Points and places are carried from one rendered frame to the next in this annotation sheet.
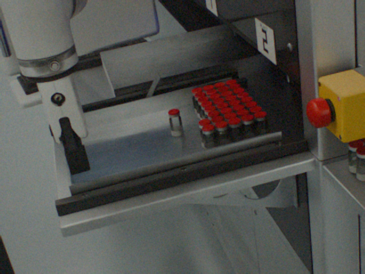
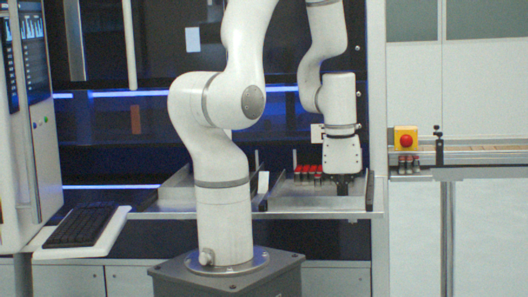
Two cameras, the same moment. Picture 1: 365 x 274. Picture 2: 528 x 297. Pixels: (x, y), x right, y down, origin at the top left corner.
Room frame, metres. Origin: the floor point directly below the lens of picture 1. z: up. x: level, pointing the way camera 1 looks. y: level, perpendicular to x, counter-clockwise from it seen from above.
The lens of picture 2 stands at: (0.39, 2.01, 1.41)
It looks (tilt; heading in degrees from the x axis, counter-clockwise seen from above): 11 degrees down; 289
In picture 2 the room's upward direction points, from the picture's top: 3 degrees counter-clockwise
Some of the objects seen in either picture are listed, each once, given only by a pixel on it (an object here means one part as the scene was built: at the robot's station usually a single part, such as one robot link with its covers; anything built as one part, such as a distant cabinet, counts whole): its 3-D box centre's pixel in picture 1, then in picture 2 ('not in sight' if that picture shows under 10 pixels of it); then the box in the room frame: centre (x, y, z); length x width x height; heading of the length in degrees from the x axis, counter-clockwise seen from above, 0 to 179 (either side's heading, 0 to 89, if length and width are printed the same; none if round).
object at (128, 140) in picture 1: (162, 133); (320, 187); (0.91, 0.04, 0.90); 0.34 x 0.26 x 0.04; 99
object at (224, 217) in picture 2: not in sight; (224, 222); (0.99, 0.59, 0.95); 0.19 x 0.19 x 0.18
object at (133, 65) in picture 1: (180, 59); (214, 179); (1.26, -0.02, 0.90); 0.34 x 0.26 x 0.04; 99
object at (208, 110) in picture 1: (210, 117); (323, 177); (0.92, -0.05, 0.90); 0.18 x 0.02 x 0.05; 9
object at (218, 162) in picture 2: not in sight; (208, 126); (1.02, 0.57, 1.16); 0.19 x 0.12 x 0.24; 157
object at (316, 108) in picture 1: (322, 112); (406, 140); (0.69, -0.19, 0.99); 0.04 x 0.04 x 0.04; 9
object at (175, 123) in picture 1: (175, 123); (317, 182); (0.92, 0.01, 0.90); 0.02 x 0.02 x 0.04
